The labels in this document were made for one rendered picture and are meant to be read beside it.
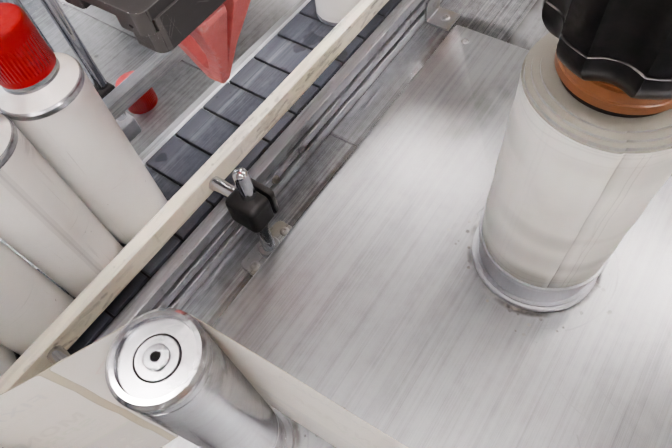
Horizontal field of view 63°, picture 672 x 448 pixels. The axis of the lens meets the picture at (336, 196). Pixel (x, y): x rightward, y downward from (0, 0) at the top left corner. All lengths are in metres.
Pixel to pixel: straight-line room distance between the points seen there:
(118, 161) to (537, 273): 0.28
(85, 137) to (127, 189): 0.06
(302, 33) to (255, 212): 0.24
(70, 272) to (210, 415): 0.21
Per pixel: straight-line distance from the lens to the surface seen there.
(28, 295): 0.41
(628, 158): 0.27
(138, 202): 0.43
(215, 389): 0.23
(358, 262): 0.42
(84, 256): 0.42
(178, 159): 0.51
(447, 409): 0.39
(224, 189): 0.44
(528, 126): 0.28
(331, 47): 0.52
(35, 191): 0.37
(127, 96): 0.46
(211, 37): 0.31
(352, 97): 0.57
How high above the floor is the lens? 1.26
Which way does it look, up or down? 57 degrees down
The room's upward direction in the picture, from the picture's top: 9 degrees counter-clockwise
